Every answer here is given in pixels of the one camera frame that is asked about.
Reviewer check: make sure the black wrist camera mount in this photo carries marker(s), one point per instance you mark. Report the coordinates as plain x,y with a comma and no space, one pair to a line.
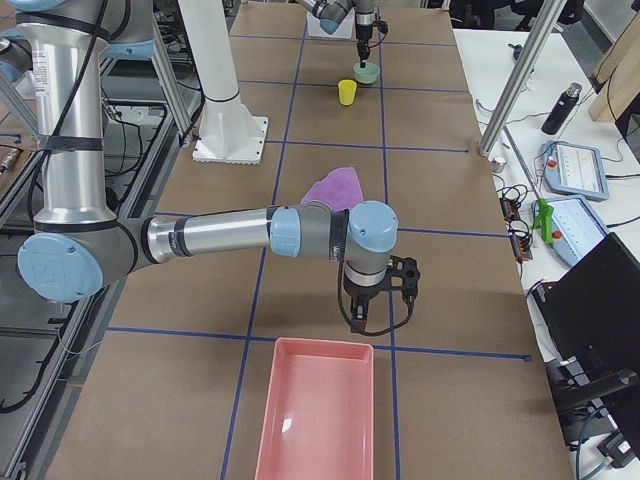
403,276

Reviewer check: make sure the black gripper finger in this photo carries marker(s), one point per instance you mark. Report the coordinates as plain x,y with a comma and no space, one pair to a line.
358,316

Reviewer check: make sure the teach pendant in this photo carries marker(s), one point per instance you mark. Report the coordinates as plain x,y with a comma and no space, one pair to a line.
576,228
574,169

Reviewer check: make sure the pink plastic tray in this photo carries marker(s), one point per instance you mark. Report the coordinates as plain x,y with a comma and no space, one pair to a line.
319,414

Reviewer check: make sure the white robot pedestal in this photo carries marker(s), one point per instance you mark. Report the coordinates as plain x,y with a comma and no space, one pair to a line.
228,132

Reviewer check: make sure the green plastic bowl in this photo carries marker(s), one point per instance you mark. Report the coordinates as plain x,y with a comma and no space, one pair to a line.
366,73

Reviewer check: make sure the clear plastic bin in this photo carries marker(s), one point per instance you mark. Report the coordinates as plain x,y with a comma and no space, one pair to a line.
344,31

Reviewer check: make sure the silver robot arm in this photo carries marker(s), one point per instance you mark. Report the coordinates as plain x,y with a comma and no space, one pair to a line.
79,244

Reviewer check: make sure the aluminium frame post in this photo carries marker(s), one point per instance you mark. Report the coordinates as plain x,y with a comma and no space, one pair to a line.
548,14

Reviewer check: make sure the black monitor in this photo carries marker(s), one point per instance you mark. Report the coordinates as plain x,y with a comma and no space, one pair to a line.
592,315

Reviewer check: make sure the lower teach pendant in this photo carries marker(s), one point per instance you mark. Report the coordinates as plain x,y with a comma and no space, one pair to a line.
576,228

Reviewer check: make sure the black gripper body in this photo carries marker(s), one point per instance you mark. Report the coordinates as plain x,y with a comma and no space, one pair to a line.
361,293

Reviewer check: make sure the upper teach pendant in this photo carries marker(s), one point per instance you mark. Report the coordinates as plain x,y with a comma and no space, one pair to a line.
574,169

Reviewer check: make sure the blue tape line crosswise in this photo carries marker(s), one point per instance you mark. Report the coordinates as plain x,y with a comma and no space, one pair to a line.
396,348

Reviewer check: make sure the blue tape line lengthwise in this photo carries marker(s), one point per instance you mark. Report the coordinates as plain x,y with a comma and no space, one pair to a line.
393,362

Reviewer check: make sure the purple microfibre cloth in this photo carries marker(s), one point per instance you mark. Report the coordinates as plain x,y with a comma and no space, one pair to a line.
340,189

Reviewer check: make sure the black water bottle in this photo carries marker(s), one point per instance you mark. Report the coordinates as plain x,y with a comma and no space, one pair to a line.
565,104

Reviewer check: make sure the yellow plastic cup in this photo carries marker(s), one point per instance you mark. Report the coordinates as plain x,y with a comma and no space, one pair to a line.
347,89

